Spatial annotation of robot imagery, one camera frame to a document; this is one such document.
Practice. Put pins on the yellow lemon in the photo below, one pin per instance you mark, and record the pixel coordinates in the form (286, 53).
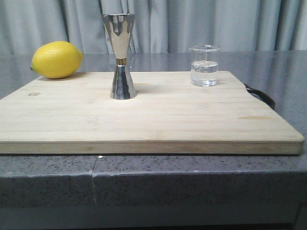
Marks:
(56, 60)

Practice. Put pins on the steel double jigger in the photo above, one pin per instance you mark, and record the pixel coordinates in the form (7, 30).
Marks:
(119, 29)

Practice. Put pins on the small glass beaker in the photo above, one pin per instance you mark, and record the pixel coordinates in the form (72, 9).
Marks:
(204, 65)

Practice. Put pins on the wooden cutting board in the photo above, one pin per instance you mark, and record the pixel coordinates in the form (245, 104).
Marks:
(168, 115)

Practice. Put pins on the grey curtain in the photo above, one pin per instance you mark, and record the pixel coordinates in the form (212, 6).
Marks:
(161, 26)

